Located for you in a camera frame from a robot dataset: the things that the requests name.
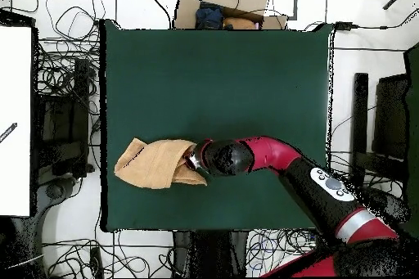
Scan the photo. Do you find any grey chair base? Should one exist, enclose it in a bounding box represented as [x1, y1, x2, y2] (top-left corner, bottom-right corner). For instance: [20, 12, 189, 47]
[35, 177, 78, 224]
[359, 186, 411, 226]

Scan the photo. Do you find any dark green table cloth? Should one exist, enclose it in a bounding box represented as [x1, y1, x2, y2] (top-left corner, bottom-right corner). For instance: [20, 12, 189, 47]
[99, 19, 335, 233]

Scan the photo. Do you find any orange terry towel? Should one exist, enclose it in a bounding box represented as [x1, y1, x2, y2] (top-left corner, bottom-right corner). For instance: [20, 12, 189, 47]
[113, 137, 208, 191]

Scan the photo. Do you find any black adapter cable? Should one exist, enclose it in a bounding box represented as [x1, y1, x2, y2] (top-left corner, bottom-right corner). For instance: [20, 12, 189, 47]
[351, 8, 419, 30]

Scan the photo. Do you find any black marker pen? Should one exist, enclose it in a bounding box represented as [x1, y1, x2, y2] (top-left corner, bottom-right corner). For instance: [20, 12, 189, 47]
[0, 122, 18, 144]

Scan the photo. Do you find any white panel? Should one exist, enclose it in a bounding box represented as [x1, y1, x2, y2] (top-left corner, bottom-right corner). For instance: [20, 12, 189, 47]
[0, 25, 33, 217]

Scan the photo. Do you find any dark blue garment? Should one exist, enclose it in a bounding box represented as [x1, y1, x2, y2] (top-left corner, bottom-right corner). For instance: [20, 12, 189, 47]
[195, 2, 225, 30]

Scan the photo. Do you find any black slim power strip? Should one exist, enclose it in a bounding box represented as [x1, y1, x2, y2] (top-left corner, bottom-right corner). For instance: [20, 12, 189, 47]
[89, 246, 105, 279]

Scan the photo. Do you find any green cloth on side table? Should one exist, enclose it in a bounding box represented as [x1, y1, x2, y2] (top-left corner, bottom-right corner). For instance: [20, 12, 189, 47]
[387, 42, 419, 241]

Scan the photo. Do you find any black metal stand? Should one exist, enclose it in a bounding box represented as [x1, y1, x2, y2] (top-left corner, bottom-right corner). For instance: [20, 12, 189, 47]
[32, 58, 95, 179]

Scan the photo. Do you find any black metal frame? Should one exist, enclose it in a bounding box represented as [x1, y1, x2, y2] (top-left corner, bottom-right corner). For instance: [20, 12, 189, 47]
[349, 72, 410, 189]

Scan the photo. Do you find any black looped cable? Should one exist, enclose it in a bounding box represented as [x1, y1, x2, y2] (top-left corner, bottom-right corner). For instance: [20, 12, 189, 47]
[44, 0, 107, 43]

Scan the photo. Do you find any orange garment in box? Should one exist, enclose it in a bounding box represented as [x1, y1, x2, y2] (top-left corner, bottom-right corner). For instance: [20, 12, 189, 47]
[223, 16, 258, 30]

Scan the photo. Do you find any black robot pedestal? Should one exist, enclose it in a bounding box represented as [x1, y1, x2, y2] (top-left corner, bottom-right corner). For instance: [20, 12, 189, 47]
[172, 230, 250, 278]

